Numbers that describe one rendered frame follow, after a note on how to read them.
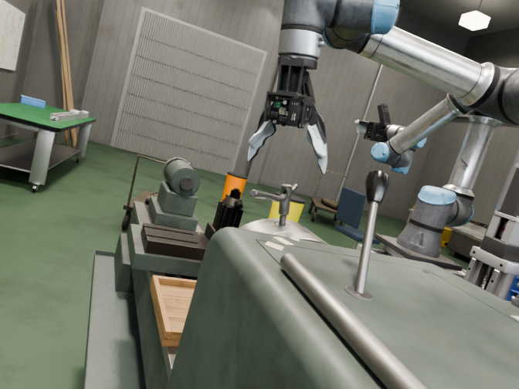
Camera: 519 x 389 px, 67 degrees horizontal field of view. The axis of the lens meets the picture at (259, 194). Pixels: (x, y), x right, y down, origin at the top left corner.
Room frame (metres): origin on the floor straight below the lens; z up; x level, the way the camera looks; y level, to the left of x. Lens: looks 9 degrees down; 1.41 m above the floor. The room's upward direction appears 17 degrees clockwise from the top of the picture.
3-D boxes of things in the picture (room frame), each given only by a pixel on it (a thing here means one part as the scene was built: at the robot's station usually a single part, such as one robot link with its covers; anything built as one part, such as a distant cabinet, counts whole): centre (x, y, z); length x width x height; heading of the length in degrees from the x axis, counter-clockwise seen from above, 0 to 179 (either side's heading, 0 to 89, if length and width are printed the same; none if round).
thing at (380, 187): (0.54, -0.15, 1.38); 0.04 x 0.03 x 0.05; 24
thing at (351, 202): (5.15, -1.38, 0.50); 0.59 x 0.56 x 1.01; 104
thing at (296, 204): (5.21, -0.40, 0.34); 0.44 x 0.43 x 0.68; 18
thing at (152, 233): (1.39, 0.14, 0.95); 0.43 x 0.18 x 0.04; 114
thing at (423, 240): (1.41, -0.60, 1.21); 0.15 x 0.15 x 0.10
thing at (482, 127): (1.49, -0.71, 1.54); 0.15 x 0.12 x 0.55; 129
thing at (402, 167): (1.69, -0.52, 1.46); 0.11 x 0.08 x 0.11; 129
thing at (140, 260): (1.44, 0.15, 0.89); 0.53 x 0.30 x 0.06; 114
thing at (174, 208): (1.92, 0.39, 1.01); 0.30 x 0.20 x 0.29; 24
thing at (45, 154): (5.38, 3.14, 0.46); 2.56 x 1.01 x 0.92; 17
